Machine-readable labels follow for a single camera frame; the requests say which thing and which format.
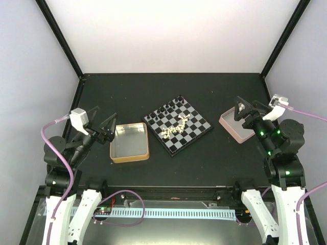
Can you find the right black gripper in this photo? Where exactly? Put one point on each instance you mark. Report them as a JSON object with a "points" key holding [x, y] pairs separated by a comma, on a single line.
{"points": [[238, 116]]}

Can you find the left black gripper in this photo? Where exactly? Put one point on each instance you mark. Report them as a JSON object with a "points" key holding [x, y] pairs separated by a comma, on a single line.
{"points": [[105, 133]]}

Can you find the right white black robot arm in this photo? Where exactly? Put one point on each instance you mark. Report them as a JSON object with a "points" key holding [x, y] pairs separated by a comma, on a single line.
{"points": [[281, 143]]}

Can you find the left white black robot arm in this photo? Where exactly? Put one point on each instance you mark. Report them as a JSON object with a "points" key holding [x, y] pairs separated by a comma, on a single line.
{"points": [[62, 181]]}

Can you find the small green circuit board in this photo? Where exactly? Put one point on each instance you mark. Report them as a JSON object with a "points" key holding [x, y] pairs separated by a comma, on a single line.
{"points": [[103, 210]]}

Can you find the pink metal tin tray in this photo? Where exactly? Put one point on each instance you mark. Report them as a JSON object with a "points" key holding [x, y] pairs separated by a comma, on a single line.
{"points": [[234, 128]]}

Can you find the gold metal tin tray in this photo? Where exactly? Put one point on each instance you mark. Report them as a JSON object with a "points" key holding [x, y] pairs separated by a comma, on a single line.
{"points": [[130, 143]]}

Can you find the black and silver chessboard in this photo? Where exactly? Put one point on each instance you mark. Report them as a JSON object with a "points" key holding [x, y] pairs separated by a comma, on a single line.
{"points": [[177, 124]]}

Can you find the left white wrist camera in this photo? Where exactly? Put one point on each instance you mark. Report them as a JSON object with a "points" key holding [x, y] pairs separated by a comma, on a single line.
{"points": [[79, 119]]}

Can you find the black aluminium frame left post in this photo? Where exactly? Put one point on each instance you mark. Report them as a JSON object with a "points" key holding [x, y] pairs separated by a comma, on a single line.
{"points": [[43, 6]]}

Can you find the black aluminium frame post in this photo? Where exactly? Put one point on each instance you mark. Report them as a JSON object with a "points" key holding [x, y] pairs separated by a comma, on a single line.
{"points": [[43, 6], [290, 26]]}

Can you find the light blue cable duct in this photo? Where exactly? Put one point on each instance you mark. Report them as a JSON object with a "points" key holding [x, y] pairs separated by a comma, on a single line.
{"points": [[171, 213]]}

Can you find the black aluminium frame right post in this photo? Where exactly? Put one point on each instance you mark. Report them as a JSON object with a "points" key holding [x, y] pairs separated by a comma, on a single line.
{"points": [[290, 26]]}

